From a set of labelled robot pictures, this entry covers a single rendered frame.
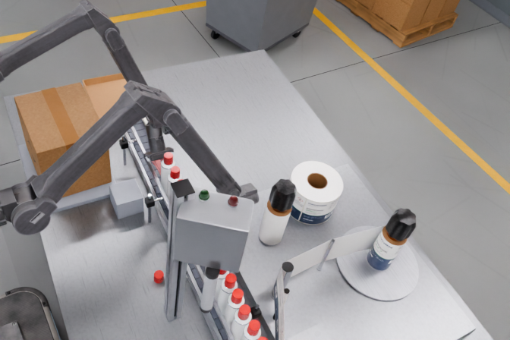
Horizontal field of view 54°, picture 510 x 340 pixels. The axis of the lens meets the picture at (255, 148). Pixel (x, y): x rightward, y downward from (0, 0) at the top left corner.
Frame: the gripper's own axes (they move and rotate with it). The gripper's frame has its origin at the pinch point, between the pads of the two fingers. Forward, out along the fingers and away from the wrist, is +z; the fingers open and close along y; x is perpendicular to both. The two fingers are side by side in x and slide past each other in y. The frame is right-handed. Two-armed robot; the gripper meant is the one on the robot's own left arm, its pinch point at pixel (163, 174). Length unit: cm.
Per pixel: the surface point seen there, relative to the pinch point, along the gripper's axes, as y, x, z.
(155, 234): -9.4, -6.2, 19.6
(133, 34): 58, 227, -67
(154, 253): -12.4, -11.9, 24.4
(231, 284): -1, -53, 26
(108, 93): -3, 54, -31
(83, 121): -23.4, 2.6, -25.4
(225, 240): -9, -78, 2
